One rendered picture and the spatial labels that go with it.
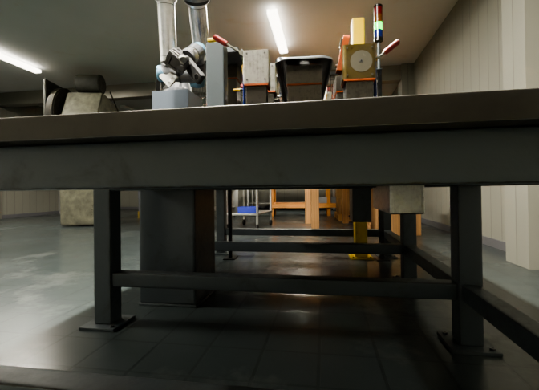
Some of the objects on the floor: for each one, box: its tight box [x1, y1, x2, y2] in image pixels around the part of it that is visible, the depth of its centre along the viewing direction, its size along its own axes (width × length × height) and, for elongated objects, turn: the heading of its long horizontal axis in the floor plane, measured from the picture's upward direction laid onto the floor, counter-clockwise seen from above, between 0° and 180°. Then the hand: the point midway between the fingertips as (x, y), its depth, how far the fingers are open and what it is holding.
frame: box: [0, 125, 539, 390], centre depth 176 cm, size 256×161×66 cm
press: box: [43, 75, 119, 225], centre depth 617 cm, size 139×122×268 cm
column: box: [139, 189, 215, 308], centre depth 181 cm, size 31×31×66 cm
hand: (172, 75), depth 128 cm, fingers open, 14 cm apart
